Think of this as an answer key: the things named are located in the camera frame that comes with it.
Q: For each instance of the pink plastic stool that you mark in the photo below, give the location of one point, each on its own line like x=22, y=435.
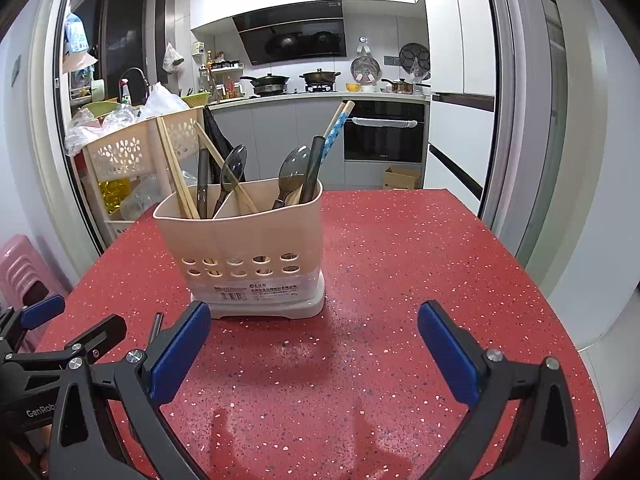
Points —
x=22, y=265

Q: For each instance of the black kitchen faucet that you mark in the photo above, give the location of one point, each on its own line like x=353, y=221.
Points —
x=134, y=71

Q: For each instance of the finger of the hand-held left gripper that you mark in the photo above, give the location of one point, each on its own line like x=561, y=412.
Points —
x=107, y=332
x=42, y=309

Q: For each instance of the clear plastic bag pile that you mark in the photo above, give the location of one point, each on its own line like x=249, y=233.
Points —
x=80, y=132

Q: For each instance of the steel saucepan with lid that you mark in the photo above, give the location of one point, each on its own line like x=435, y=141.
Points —
x=398, y=86

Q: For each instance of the black wok with lid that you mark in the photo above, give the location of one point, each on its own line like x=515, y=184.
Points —
x=267, y=82

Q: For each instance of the grey wall switch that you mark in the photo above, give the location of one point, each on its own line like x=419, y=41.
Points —
x=16, y=70

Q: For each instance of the light green basin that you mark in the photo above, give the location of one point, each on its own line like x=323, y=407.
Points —
x=100, y=108

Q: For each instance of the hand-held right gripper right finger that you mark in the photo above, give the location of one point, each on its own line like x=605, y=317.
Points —
x=447, y=355

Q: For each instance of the dark cooking pot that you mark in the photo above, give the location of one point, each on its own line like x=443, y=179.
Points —
x=320, y=78

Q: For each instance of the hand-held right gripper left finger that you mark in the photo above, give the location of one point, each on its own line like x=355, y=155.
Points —
x=180, y=355

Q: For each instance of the black built-in oven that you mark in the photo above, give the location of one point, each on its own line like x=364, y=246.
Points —
x=385, y=140

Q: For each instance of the blue patterned chopstick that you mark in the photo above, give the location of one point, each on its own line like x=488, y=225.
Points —
x=342, y=125

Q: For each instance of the round metal steamer plate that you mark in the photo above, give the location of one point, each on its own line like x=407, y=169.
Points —
x=365, y=67

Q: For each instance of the hanging white plastic bag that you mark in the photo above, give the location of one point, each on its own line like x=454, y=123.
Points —
x=173, y=59

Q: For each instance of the white refrigerator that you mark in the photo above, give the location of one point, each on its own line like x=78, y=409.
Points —
x=460, y=60

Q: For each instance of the green strainer basket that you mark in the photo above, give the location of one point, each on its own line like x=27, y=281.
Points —
x=197, y=98

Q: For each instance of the blue hanging packet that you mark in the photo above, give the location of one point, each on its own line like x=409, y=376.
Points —
x=74, y=32

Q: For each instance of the black range hood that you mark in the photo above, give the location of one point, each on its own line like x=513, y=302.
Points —
x=290, y=35

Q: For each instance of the round black trivet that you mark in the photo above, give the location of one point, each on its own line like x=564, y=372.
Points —
x=414, y=56

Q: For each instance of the beige perforated storage cart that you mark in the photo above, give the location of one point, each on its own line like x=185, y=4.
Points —
x=120, y=152

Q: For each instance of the cardboard box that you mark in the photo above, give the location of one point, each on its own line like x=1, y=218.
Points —
x=401, y=178

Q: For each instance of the dark wall socket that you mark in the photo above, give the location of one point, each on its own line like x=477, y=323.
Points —
x=391, y=61

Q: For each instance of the spice rack with bottles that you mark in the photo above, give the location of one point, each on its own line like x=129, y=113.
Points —
x=222, y=80

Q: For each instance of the beige plastic utensil holder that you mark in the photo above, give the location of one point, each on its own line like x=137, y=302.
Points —
x=250, y=240

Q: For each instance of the yellow oil bottle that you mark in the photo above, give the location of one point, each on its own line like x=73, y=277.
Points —
x=114, y=195

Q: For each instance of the black hanging bag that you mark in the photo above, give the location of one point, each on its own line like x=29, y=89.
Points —
x=217, y=140

